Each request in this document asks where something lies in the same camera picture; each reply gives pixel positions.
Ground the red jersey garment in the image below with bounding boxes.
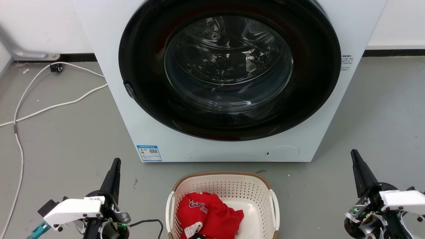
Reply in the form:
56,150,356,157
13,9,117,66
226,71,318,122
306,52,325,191
176,192,244,239

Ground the thin black left gripper cable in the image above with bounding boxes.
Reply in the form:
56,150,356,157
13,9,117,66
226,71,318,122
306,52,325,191
129,219,164,239

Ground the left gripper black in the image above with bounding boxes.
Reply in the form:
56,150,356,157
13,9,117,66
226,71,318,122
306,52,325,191
83,158,131,239

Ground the white front-load washing machine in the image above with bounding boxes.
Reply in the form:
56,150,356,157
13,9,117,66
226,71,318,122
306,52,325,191
73,0,388,163

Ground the white perforated laundry basket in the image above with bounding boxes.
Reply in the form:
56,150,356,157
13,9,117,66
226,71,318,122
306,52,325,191
165,171,280,239

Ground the round white filter cover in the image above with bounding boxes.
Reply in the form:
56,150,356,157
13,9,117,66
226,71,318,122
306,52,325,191
265,146,300,162

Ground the blue energy label sticker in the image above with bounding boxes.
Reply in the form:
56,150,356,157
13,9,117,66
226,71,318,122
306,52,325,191
136,145,162,162

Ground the round black washer door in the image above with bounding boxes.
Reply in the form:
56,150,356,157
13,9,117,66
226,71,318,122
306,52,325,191
118,0,342,142

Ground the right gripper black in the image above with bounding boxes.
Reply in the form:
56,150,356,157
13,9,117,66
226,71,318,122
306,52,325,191
343,149,412,239

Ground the long white looping cable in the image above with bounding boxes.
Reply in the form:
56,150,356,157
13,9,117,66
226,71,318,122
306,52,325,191
0,62,105,239

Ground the grey drain hose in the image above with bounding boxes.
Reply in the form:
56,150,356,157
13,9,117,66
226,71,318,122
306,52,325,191
0,24,61,61

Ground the white power cable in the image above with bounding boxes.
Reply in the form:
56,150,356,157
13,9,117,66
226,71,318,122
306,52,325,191
0,83,109,128

